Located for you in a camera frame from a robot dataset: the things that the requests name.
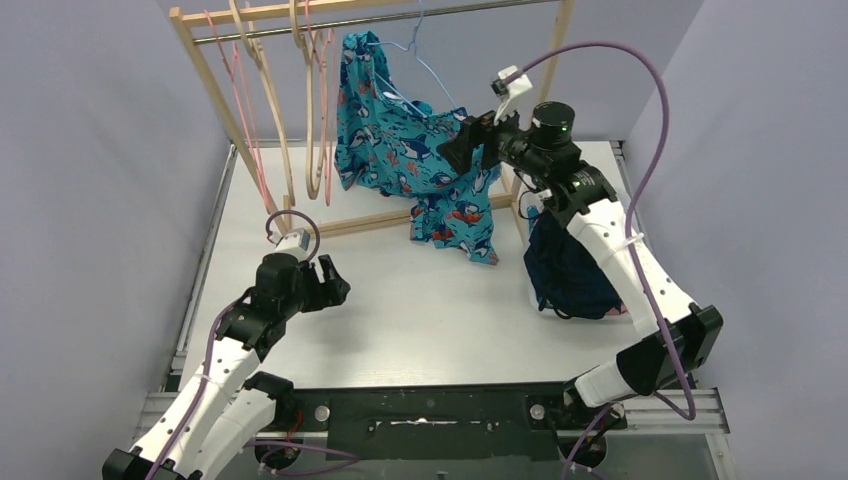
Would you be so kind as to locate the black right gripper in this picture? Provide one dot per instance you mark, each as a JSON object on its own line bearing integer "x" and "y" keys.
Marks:
{"x": 473, "y": 133}

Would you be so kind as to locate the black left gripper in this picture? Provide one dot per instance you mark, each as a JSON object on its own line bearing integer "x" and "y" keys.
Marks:
{"x": 321, "y": 287}

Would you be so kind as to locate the teal fish print shorts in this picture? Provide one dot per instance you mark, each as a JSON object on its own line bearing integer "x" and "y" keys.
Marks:
{"x": 389, "y": 144}

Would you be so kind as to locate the navy blue shorts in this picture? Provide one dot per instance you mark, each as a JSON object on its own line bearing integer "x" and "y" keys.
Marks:
{"x": 567, "y": 279}

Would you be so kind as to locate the pink wire hanger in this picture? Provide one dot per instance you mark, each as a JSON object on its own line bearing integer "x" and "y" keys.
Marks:
{"x": 235, "y": 70}
{"x": 315, "y": 45}

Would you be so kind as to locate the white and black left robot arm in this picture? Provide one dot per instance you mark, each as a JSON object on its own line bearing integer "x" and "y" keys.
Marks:
{"x": 228, "y": 399}

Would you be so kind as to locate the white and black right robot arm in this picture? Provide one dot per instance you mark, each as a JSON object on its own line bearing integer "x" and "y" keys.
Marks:
{"x": 676, "y": 334}

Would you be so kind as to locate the white plastic basket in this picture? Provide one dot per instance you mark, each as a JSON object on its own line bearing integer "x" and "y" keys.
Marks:
{"x": 530, "y": 213}

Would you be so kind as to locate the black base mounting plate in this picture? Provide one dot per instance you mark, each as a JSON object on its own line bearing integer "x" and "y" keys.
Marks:
{"x": 538, "y": 421}

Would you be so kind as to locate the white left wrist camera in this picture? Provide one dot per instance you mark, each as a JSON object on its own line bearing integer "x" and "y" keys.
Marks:
{"x": 296, "y": 242}

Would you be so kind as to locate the blue wire hanger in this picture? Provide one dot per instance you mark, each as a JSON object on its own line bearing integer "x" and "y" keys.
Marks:
{"x": 417, "y": 60}

